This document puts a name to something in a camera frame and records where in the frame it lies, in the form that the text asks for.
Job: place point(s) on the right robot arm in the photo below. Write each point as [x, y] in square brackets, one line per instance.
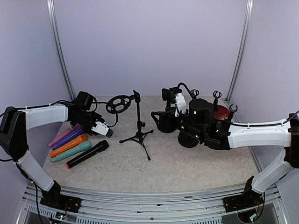
[198, 126]

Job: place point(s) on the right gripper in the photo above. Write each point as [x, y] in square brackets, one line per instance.
[164, 116]

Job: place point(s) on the purple microphone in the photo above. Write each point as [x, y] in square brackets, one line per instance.
[78, 131]

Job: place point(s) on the right aluminium frame post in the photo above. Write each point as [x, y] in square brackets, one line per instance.
[241, 50]

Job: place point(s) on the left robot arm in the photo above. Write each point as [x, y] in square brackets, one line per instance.
[15, 124]

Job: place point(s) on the pink microphone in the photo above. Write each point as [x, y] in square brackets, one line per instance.
[63, 134]

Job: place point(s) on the black microphone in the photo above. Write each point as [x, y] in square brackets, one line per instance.
[98, 148]

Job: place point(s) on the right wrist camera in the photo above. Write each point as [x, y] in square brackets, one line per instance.
[178, 99]

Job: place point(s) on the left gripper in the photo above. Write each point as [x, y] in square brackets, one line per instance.
[101, 119]

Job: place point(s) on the orange microphone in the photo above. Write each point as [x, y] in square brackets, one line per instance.
[69, 145]

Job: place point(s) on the front aluminium rail base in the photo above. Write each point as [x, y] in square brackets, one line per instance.
[201, 206]

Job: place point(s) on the aluminium frame post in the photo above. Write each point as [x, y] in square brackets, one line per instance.
[241, 50]
[59, 49]

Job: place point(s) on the black tripod mic stand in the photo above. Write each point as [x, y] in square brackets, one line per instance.
[120, 104]

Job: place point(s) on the teal microphone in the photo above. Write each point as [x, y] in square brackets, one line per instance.
[79, 148]

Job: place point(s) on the tall round stand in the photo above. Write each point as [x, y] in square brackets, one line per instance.
[168, 97]

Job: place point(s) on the left aluminium frame post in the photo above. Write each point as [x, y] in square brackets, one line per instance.
[59, 49]

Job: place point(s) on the red floral plate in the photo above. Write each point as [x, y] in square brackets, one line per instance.
[223, 113]

